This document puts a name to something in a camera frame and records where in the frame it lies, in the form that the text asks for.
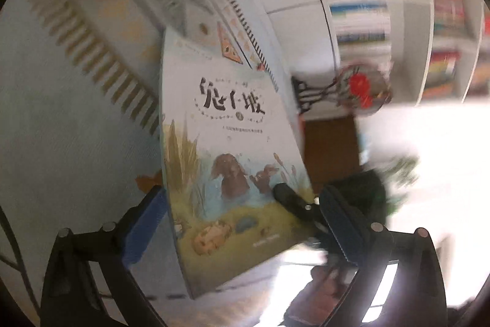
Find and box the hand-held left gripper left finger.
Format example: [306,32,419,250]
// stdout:
[40,185,170,327]

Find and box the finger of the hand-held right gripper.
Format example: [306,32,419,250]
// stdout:
[273,183,327,226]

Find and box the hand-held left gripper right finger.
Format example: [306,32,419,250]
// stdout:
[318,185,448,327]

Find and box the pale blue illustrated book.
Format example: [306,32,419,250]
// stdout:
[159,26,320,299]

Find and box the row of white and blue books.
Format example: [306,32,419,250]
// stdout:
[330,1,392,64]

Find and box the row of colourful shelf books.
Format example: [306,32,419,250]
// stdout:
[429,0,490,100]

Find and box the person's right hand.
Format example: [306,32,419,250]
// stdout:
[305,263,360,313]

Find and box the potted green plant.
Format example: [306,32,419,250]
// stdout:
[385,154,420,215]

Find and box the brown wooden cabinet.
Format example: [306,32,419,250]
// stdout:
[302,116,364,195]

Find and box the round embroidered fan on stand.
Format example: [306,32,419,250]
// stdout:
[292,61,394,118]

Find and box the patterned woven mat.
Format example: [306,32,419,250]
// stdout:
[23,0,286,193]

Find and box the black cable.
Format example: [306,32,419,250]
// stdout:
[0,204,44,301]

